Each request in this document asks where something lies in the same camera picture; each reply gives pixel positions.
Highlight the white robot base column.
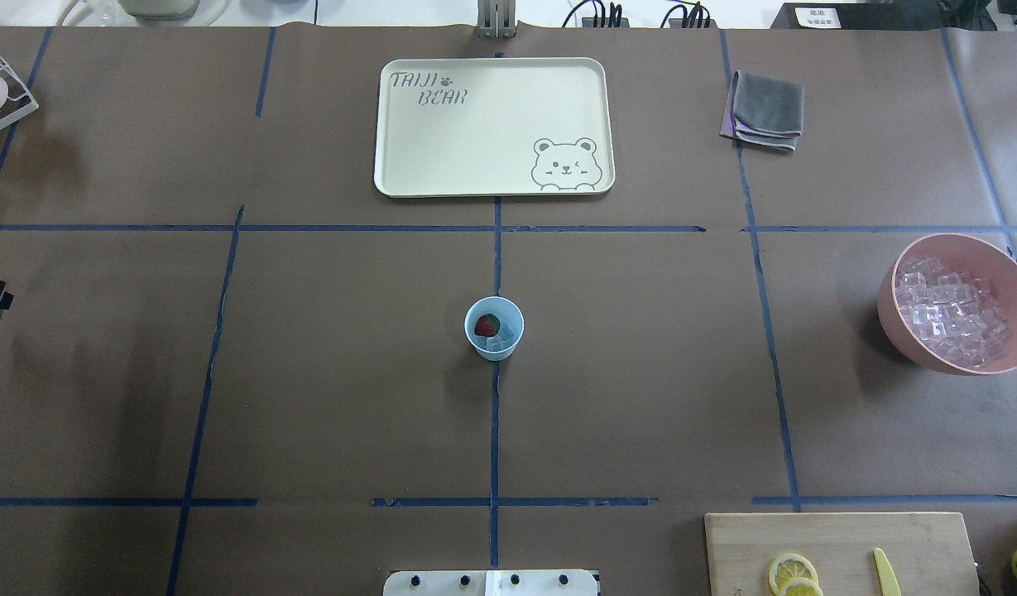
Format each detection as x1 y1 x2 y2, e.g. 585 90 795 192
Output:
382 569 602 595

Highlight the grey folded cloth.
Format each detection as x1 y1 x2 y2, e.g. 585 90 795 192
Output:
719 70 804 152

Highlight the lemon slices row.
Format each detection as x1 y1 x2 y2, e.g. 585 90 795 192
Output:
766 552 823 595

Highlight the wooden cutting board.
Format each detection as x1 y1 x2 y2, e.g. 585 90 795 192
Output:
704 512 980 595

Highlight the aluminium frame post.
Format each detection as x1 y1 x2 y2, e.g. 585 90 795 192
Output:
477 0 518 39

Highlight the pink bowl of ice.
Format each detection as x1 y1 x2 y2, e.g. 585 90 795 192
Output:
876 233 1017 376

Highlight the light blue plastic cup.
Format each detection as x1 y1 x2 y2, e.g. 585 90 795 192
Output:
463 296 525 362

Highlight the red strawberry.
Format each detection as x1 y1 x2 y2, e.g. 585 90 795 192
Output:
472 313 501 337

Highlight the cream bear serving tray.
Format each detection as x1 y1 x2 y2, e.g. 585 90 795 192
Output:
373 57 616 199

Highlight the yellow plastic knife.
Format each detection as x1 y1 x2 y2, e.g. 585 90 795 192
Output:
872 547 902 596

